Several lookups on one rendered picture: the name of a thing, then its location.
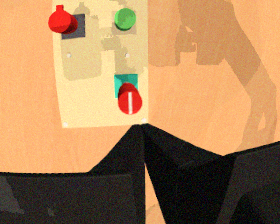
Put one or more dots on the cream rectangular board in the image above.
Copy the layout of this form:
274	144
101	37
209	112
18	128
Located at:
101	61

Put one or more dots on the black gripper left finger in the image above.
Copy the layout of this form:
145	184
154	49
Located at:
113	192

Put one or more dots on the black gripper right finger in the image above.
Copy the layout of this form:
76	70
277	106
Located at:
194	186

